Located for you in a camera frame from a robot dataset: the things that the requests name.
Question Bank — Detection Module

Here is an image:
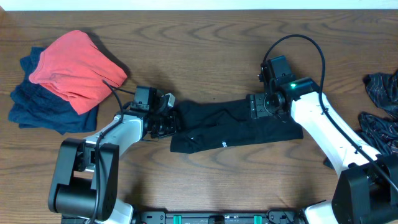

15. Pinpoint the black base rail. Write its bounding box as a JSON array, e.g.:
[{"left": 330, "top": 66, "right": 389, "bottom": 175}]
[{"left": 60, "top": 203, "right": 307, "bottom": 224}]

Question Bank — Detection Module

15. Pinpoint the folded red garment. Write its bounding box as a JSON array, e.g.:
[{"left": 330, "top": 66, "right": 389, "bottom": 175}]
[{"left": 29, "top": 30, "right": 127, "bottom": 114}]

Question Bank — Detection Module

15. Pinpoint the folded navy blue garment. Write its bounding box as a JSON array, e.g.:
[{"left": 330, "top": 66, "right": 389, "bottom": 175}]
[{"left": 8, "top": 47, "right": 98, "bottom": 134}]

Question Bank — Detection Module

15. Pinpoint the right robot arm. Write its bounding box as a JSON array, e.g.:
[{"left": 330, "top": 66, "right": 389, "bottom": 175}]
[{"left": 250, "top": 56, "right": 397, "bottom": 224}]

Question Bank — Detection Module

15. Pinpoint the plain black t-shirt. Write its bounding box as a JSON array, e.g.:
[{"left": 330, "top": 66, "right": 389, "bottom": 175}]
[{"left": 170, "top": 99, "right": 303, "bottom": 154}]

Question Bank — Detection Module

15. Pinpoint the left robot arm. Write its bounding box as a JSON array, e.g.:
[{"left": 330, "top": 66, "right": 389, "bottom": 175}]
[{"left": 48, "top": 86, "right": 178, "bottom": 224}]

